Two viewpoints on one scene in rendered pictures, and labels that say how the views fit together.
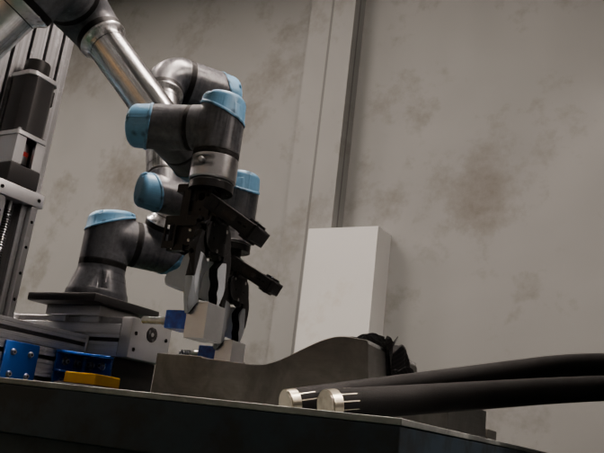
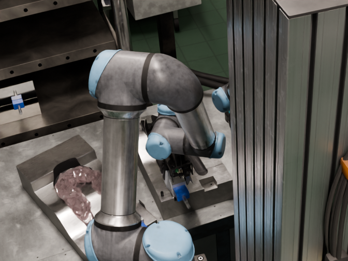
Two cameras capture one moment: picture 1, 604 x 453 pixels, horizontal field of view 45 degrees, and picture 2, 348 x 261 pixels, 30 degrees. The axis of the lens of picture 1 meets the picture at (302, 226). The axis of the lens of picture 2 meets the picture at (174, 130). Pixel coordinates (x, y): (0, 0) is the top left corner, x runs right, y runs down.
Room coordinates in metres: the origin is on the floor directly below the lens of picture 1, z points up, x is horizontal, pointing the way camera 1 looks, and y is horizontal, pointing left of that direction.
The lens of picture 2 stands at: (2.44, 1.26, 2.42)
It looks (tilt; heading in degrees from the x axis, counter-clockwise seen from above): 39 degrees down; 228
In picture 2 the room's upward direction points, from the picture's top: 6 degrees counter-clockwise
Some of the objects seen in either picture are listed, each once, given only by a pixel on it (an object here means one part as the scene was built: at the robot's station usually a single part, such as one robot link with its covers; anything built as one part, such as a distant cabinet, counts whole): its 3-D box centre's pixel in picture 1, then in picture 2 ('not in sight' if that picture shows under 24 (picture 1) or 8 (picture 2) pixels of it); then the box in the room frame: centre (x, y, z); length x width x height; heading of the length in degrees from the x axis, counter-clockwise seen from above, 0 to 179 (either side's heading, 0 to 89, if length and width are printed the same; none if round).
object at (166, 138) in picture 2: not in sight; (167, 140); (1.52, 0.20, 1.23); 0.11 x 0.11 x 0.08; 28
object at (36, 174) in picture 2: not in sight; (84, 197); (1.62, -0.15, 0.85); 0.50 x 0.26 x 0.11; 81
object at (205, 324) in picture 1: (178, 321); not in sight; (1.13, 0.17, 0.93); 0.13 x 0.05 x 0.05; 64
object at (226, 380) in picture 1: (321, 386); (173, 150); (1.27, -0.06, 0.87); 0.50 x 0.26 x 0.14; 64
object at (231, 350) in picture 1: (208, 354); (182, 194); (1.44, 0.15, 0.91); 0.13 x 0.05 x 0.05; 64
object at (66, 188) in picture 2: not in sight; (85, 187); (1.62, -0.14, 0.90); 0.26 x 0.18 x 0.08; 81
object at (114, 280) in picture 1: (99, 281); not in sight; (1.80, 0.48, 1.09); 0.15 x 0.15 x 0.10
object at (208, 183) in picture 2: not in sight; (208, 186); (1.33, 0.16, 0.87); 0.05 x 0.05 x 0.04; 64
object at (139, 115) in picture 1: (165, 130); not in sight; (1.16, 0.25, 1.25); 0.11 x 0.11 x 0.08; 78
